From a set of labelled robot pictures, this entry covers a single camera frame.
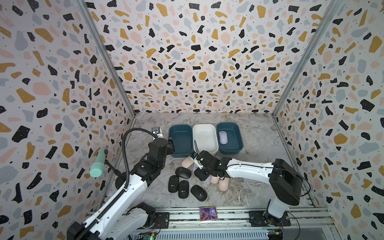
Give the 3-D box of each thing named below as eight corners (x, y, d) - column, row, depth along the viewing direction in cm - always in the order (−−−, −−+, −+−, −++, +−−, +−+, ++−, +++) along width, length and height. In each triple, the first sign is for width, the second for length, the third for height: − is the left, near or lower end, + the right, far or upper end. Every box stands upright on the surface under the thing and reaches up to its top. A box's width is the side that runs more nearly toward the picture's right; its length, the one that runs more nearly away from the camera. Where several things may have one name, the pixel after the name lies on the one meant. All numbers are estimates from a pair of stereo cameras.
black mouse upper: (174, 174, 91) (174, 172, 89) (178, 167, 94) (177, 165, 92) (189, 180, 89) (188, 178, 87) (192, 173, 92) (192, 171, 90)
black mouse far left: (168, 192, 84) (167, 190, 82) (170, 177, 90) (169, 175, 88) (178, 192, 84) (177, 191, 82) (179, 177, 90) (179, 175, 88)
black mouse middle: (178, 198, 82) (177, 196, 80) (179, 182, 88) (179, 180, 86) (188, 198, 82) (188, 196, 80) (189, 182, 88) (189, 180, 86)
